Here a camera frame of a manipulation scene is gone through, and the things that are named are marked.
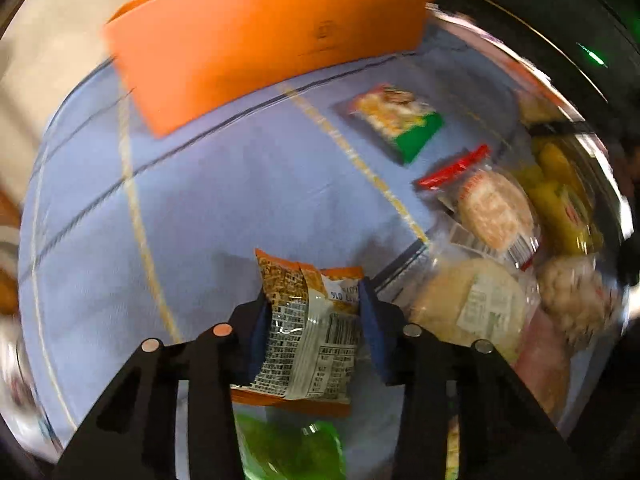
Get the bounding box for orange-edged snack packet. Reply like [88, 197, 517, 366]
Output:
[230, 247, 366, 419]

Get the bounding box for blue striped tablecloth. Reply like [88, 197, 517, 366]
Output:
[17, 25, 623, 480]

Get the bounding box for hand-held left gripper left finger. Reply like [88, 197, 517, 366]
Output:
[52, 290, 271, 480]

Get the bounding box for pink zip bag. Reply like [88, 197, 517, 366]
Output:
[510, 305, 573, 418]

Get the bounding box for orange cardboard box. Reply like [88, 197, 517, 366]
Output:
[102, 0, 441, 139]

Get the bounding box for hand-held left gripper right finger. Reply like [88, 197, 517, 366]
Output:
[359, 277, 576, 480]

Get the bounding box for green and yellow snack packet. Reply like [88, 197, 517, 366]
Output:
[334, 85, 446, 166]

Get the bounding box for round white pastry packet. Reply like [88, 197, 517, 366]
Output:
[407, 257, 531, 361]

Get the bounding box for clear bag of white candies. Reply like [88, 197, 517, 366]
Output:
[537, 254, 623, 343]

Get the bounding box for round cracker stack packet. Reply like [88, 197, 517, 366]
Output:
[440, 169, 542, 272]

